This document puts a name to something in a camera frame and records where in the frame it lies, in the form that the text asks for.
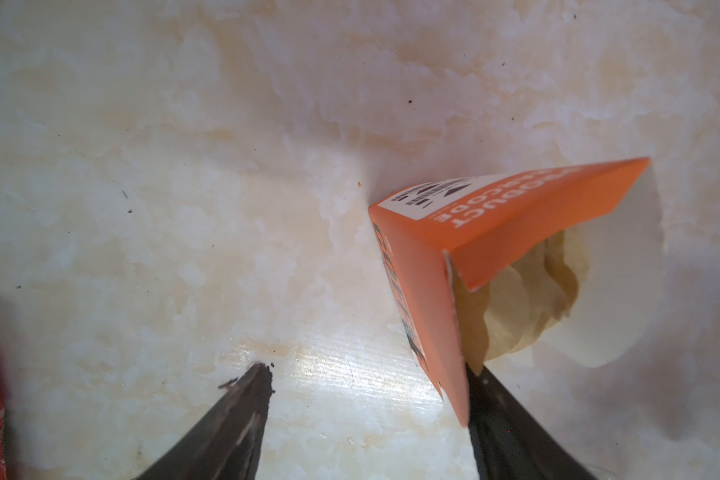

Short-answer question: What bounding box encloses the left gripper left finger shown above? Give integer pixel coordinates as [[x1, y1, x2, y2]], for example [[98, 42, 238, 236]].
[[139, 362, 273, 480]]

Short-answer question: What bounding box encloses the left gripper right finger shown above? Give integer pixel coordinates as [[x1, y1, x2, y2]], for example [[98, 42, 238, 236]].
[[465, 367, 595, 480]]

